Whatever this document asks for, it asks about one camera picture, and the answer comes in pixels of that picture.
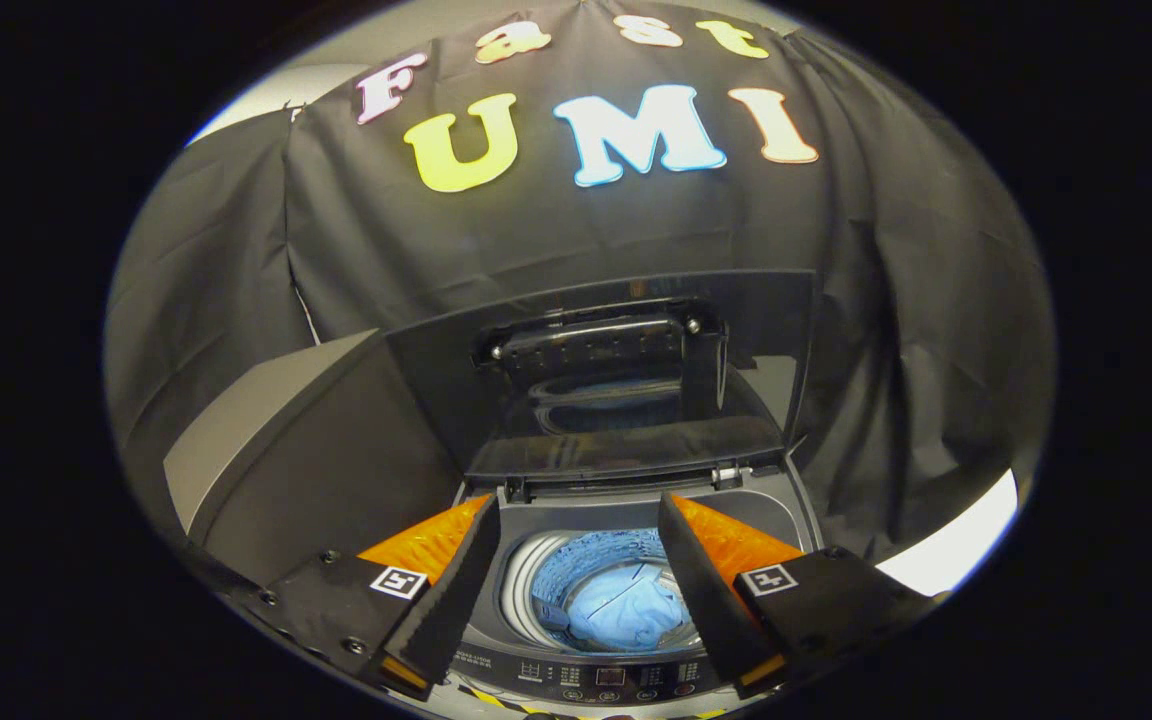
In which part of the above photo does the light blue polo shirt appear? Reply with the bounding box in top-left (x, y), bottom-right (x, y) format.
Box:
top-left (536, 530), bottom-right (702, 653)

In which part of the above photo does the black backdrop cloth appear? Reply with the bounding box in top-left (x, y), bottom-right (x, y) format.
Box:
top-left (104, 0), bottom-right (1057, 601)

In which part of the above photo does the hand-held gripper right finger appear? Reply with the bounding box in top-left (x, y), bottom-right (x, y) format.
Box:
top-left (658, 492), bottom-right (942, 699)

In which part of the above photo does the dark grey washing machine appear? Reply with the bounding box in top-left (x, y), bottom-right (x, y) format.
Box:
top-left (451, 455), bottom-right (827, 716)

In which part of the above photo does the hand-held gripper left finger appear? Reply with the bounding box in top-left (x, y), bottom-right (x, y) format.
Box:
top-left (256, 493), bottom-right (502, 699)

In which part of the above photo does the grey cabinet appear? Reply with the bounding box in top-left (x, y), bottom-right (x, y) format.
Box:
top-left (164, 328), bottom-right (467, 586)

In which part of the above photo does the yellow black hazard tape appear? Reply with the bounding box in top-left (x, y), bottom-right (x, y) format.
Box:
top-left (456, 683), bottom-right (727, 720)

